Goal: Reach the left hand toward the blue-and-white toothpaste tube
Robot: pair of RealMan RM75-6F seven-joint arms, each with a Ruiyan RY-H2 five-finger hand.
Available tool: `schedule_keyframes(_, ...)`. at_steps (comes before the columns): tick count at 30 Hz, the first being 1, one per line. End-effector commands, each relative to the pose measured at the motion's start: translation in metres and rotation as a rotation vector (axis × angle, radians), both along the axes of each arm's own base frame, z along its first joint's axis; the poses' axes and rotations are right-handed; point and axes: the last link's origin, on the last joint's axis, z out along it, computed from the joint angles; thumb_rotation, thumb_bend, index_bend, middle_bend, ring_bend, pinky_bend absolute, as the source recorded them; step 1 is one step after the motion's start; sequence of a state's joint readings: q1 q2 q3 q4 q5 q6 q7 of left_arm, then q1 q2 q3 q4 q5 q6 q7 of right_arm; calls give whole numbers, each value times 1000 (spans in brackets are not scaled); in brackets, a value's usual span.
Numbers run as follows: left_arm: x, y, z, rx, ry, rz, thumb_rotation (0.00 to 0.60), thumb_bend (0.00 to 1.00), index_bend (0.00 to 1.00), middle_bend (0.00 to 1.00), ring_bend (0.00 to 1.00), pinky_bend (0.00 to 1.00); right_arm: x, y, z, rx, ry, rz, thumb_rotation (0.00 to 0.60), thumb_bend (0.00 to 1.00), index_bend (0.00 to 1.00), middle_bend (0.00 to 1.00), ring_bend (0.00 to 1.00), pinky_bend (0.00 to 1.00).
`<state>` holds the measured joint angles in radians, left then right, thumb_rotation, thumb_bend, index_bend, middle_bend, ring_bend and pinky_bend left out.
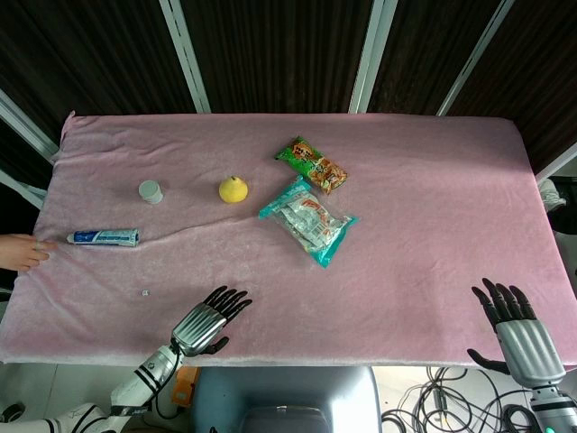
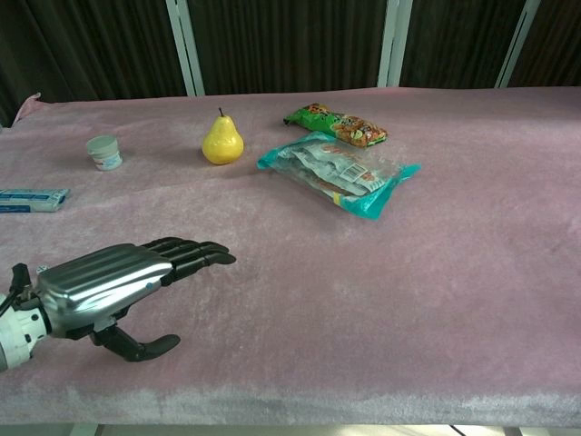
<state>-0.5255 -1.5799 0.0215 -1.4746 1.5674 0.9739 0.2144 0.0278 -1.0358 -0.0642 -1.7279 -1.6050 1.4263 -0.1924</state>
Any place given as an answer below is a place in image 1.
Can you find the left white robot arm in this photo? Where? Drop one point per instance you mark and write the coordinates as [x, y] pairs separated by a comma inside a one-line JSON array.
[[135, 388]]

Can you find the blue white toothpaste tube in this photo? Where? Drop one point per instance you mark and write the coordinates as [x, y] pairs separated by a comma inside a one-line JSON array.
[[103, 236]]

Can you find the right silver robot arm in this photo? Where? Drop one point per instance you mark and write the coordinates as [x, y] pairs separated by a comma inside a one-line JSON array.
[[550, 406]]

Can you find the teal clear snack bag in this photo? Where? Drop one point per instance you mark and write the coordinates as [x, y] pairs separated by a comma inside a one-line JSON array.
[[307, 221]]

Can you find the small grey cup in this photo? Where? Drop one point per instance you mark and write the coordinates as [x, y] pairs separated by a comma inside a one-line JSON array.
[[150, 191]]

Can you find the bare human hand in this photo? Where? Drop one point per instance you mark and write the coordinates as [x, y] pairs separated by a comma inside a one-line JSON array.
[[22, 251]]

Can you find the orange tag on arm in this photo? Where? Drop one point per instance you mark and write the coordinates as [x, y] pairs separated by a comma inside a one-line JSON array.
[[185, 385]]

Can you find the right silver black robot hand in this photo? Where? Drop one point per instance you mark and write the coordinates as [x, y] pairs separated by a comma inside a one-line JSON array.
[[525, 336]]

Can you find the green orange snack packet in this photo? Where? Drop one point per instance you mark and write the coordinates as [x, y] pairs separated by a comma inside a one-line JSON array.
[[312, 165]]

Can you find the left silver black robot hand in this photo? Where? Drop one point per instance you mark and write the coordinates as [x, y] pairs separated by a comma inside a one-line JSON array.
[[201, 324]]

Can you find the pink fleece table cloth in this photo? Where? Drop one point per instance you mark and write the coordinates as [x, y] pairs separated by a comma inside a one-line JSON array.
[[288, 252]]

